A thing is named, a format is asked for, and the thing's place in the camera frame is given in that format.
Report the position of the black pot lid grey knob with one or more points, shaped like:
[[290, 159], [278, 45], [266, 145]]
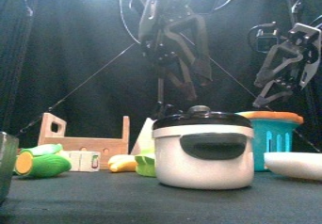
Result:
[[200, 118]]

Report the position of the teal basket orange rim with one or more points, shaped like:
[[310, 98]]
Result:
[[274, 133]]

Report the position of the white wedge toy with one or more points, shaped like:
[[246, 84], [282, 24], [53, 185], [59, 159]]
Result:
[[145, 136]]

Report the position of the white plate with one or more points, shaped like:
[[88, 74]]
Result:
[[292, 165]]

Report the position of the green toy pepper half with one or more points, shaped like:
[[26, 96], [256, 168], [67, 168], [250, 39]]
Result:
[[144, 168]]

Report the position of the yellow toy banana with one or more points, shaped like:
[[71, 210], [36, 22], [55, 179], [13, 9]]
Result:
[[121, 165]]

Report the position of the wooden crate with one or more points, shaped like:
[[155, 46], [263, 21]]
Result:
[[83, 144]]

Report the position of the white toy carton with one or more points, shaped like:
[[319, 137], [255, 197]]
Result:
[[83, 162]]

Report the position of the pale green toy vegetable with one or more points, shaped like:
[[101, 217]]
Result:
[[41, 149]]

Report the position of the green toy corn yellow end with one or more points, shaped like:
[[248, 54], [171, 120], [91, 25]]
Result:
[[49, 165]]

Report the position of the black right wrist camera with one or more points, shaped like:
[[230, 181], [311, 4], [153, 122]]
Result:
[[266, 42]]

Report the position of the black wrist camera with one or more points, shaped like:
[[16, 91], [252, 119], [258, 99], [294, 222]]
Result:
[[204, 2], [266, 42]]

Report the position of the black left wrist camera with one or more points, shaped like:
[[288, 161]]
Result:
[[204, 2]]

